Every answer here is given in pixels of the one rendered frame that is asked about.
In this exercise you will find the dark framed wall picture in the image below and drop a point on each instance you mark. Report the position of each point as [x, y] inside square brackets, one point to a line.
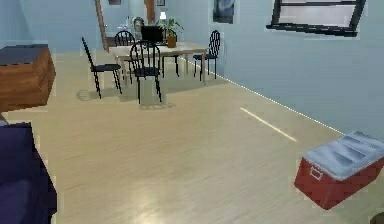
[223, 10]

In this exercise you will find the red cooler box grey lid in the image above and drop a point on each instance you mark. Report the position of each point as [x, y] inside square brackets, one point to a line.
[333, 170]

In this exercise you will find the black metal dining chair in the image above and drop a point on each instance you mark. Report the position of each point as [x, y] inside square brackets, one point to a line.
[212, 50]
[145, 63]
[101, 68]
[124, 38]

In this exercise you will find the black laptop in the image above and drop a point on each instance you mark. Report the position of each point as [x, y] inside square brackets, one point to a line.
[152, 33]

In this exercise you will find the green plant in brown pot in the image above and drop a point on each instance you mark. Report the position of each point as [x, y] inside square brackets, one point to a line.
[171, 36]

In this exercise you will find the black framed window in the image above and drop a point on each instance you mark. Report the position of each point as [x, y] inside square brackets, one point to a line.
[315, 15]

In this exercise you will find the pale wooden dining table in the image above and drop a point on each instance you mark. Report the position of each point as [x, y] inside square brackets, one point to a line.
[186, 49]

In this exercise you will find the brown wooden room door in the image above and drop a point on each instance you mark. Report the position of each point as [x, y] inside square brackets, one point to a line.
[101, 25]

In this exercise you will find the white table lamp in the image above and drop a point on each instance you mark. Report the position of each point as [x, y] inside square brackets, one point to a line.
[162, 16]

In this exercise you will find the dark blue sofa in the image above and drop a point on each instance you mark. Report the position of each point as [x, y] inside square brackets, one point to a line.
[20, 176]

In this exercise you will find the brown wooden chest dark top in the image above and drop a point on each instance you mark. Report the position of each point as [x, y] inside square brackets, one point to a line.
[23, 76]

